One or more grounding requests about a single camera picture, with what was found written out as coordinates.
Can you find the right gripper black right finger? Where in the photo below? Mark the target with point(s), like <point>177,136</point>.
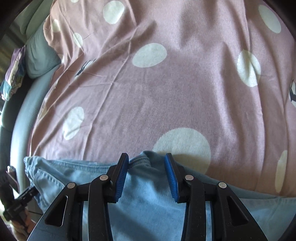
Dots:
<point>187,189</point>

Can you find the colourful folded cloth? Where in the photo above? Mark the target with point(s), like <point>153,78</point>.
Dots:
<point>14,76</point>

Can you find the light blue denim pants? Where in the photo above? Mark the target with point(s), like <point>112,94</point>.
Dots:
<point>146,209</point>

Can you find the grey pillow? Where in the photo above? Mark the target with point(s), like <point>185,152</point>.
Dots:
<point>40,58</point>

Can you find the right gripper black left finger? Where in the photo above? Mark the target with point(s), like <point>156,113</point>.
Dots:
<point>105,189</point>

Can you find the pink polka dot bedsheet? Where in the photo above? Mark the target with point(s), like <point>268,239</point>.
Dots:
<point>211,82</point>

